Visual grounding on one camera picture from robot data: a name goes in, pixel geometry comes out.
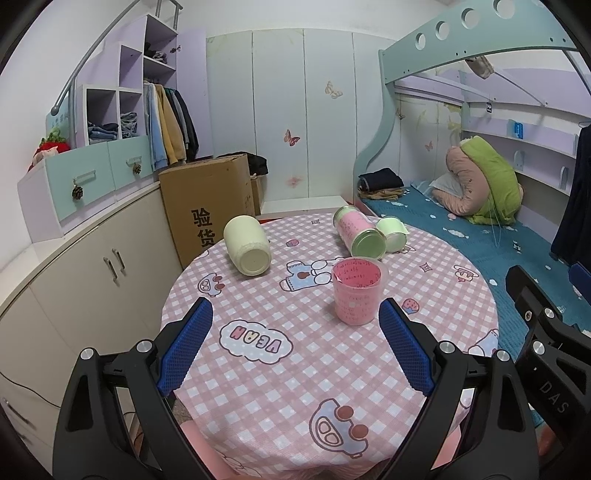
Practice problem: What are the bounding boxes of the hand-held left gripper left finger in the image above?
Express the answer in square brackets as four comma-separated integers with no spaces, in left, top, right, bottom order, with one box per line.
[52,296,218,480]

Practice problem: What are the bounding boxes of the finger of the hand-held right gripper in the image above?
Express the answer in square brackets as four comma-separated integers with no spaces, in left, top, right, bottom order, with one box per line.
[569,262,591,297]
[505,266,591,444]

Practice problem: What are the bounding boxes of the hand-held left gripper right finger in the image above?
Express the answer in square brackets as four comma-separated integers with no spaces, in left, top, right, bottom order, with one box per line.
[379,298,541,480]

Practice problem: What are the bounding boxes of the light green cup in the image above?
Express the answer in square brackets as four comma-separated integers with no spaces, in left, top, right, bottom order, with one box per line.
[376,217,407,253]

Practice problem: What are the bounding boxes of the cream cup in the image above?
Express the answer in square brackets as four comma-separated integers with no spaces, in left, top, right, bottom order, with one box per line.
[223,215,272,277]

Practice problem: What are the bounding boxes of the pink and green cup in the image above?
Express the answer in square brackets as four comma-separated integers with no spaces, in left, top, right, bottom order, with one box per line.
[333,206,387,259]

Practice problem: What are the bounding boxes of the clear pink cup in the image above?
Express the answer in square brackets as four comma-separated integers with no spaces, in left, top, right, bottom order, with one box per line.
[331,258,385,326]

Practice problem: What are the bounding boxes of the dark hanging garment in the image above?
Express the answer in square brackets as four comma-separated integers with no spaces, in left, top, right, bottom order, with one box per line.
[550,121,591,268]

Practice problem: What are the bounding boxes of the pink checked tablecloth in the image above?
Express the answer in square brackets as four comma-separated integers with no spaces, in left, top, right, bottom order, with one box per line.
[161,210,500,480]

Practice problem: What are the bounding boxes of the green and pink rolled quilt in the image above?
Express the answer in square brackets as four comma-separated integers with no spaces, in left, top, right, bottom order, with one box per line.
[445,137,525,226]

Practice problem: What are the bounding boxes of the beige cabinet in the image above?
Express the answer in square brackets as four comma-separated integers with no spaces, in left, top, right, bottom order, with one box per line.
[0,180,185,462]

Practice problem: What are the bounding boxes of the white pillow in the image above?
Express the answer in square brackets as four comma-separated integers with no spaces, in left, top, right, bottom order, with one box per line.
[429,173,462,200]

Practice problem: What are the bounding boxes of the large cardboard box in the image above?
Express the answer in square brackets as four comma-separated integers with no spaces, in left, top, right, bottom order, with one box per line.
[158,154,256,271]

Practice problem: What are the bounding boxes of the folded dark clothes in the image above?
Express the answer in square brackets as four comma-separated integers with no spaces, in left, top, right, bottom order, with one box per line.
[359,168,404,201]

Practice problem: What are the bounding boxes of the small cardboard box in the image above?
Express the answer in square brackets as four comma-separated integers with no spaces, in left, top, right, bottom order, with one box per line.
[249,174,265,215]

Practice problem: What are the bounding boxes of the teal drawer unit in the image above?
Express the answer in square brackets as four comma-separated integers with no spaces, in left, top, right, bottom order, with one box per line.
[17,135,155,243]

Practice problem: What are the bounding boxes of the light blue hanging shirt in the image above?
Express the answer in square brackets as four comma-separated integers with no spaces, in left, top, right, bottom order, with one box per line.
[143,83,169,171]

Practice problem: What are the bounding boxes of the yellow hanging jacket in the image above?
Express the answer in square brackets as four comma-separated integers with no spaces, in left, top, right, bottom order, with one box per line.
[154,85,188,164]

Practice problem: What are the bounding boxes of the dark hanging jackets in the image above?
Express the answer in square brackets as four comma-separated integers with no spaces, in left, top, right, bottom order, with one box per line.
[166,88,199,162]

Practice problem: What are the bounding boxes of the strawberry plush toy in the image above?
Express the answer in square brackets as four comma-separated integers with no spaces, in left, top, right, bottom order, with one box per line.
[28,129,71,171]

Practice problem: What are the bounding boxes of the purple shelf unit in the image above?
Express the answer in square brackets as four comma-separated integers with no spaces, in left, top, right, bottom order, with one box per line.
[75,14,207,153]

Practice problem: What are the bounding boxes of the metal handrail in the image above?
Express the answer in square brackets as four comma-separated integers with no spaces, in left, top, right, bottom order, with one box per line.
[51,0,183,116]

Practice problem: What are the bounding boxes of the purple wall shelf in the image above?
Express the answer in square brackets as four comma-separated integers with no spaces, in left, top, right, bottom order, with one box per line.
[462,74,591,199]

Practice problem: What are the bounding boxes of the black cable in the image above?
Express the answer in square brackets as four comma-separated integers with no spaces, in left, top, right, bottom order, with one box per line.
[0,369,61,409]

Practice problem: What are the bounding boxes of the grey cloth on rail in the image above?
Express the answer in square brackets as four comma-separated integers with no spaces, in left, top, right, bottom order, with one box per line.
[465,56,496,80]

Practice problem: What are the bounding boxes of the teal bunk bed frame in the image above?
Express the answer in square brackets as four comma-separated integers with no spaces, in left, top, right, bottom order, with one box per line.
[353,0,580,204]

